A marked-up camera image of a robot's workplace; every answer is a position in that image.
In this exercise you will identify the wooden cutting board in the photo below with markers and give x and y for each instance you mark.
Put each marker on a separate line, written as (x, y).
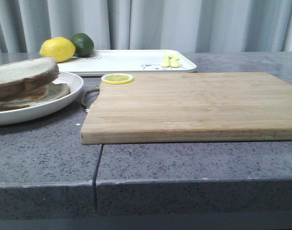
(191, 107)

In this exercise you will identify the grey curtain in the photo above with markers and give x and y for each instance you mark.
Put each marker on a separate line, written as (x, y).
(183, 25)

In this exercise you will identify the fried egg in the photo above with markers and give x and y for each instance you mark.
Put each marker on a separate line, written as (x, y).
(28, 96)

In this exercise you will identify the lemon slice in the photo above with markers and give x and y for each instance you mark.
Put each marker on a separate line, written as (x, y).
(117, 78)

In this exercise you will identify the front yellow lemon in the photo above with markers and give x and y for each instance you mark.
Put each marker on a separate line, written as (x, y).
(59, 48)

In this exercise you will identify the bread slice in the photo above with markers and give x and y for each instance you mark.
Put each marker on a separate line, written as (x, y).
(56, 91)
(27, 75)

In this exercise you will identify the green lime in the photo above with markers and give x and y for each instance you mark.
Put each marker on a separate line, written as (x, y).
(83, 43)

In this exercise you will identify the white rectangular tray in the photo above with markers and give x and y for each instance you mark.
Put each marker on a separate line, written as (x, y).
(124, 61)

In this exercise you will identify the white round plate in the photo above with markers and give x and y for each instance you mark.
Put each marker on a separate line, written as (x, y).
(75, 84)

